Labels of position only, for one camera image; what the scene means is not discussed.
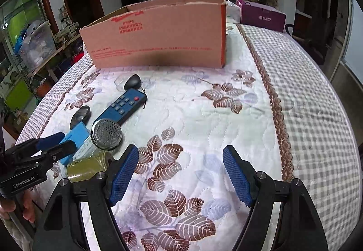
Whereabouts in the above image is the olive green tape roll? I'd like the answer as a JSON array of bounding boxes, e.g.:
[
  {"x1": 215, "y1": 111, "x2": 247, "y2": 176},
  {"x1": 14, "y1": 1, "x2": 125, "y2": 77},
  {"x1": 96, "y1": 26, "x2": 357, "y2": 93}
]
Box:
[{"x1": 66, "y1": 151, "x2": 114, "y2": 183}]

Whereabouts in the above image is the checkered floral bed quilt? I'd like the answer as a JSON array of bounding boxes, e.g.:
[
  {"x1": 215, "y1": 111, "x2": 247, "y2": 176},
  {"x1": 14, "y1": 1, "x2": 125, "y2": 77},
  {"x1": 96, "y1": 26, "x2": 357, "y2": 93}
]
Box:
[{"x1": 18, "y1": 24, "x2": 362, "y2": 250}]

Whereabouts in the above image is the brown cardboard box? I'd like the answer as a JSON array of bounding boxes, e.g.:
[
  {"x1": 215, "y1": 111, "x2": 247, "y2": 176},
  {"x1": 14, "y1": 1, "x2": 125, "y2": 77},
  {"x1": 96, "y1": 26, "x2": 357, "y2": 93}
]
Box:
[{"x1": 80, "y1": 0, "x2": 226, "y2": 68}]

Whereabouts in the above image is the white whiteboard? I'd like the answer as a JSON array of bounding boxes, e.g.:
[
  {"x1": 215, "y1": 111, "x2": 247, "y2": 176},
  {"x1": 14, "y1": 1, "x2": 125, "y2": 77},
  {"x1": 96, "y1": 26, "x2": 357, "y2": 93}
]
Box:
[{"x1": 343, "y1": 0, "x2": 363, "y2": 83}]

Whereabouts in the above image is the round metal mesh strainer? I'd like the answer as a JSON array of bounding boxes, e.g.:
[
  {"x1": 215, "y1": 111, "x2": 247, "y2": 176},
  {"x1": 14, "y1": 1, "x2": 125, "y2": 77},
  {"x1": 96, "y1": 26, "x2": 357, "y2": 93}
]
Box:
[{"x1": 91, "y1": 118, "x2": 123, "y2": 151}]

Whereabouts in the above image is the purple gift bag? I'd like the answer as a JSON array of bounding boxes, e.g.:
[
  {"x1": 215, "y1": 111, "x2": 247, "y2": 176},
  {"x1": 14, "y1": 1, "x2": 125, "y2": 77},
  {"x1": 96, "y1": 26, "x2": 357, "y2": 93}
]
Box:
[{"x1": 237, "y1": 0, "x2": 286, "y2": 32}]

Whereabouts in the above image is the black oval mouse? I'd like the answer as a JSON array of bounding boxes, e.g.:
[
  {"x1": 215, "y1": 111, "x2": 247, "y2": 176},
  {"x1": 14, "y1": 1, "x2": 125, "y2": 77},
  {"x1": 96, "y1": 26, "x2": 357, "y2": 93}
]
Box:
[{"x1": 124, "y1": 74, "x2": 142, "y2": 91}]

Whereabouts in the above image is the person left hand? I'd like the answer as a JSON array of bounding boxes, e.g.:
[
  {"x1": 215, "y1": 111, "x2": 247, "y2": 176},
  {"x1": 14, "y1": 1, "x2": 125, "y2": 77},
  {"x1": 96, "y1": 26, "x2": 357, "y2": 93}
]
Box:
[{"x1": 0, "y1": 190, "x2": 36, "y2": 223}]

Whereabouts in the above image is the black round lens cap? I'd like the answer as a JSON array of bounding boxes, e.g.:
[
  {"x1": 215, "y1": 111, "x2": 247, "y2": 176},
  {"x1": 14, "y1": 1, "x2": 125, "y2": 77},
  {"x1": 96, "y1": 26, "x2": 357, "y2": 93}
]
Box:
[{"x1": 69, "y1": 105, "x2": 92, "y2": 129}]

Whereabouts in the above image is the clear plastic storage bin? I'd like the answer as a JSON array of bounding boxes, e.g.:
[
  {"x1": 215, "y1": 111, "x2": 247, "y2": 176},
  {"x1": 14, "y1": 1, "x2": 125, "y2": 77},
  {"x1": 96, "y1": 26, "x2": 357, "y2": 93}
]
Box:
[{"x1": 19, "y1": 20, "x2": 56, "y2": 71}]

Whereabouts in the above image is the blue remote control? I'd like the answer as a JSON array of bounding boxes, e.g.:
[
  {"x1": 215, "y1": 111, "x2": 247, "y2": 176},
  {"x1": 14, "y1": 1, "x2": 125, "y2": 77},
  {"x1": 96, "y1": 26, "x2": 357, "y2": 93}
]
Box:
[{"x1": 94, "y1": 88, "x2": 148, "y2": 126}]

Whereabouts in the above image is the blue plastic box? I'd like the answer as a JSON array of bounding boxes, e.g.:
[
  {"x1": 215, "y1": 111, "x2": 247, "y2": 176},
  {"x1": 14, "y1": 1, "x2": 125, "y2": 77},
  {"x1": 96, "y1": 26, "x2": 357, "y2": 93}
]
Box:
[{"x1": 60, "y1": 122, "x2": 90, "y2": 166}]

